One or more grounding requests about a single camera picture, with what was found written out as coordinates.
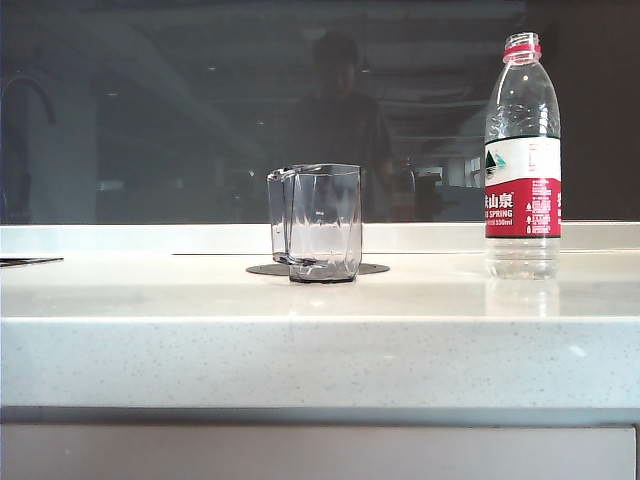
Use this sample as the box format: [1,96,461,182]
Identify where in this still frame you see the clear red-label water bottle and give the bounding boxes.
[483,31,562,281]

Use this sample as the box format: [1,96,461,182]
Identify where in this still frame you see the clear faceted glass mug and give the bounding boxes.
[266,163,364,285]

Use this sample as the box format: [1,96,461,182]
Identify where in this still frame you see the dark round flat coaster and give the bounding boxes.
[245,261,391,277]

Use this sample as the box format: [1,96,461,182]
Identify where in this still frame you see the light grey cabinet drawer front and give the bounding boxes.
[0,423,637,480]

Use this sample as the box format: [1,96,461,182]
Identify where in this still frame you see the thin black flat panel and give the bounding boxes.
[0,256,65,268]

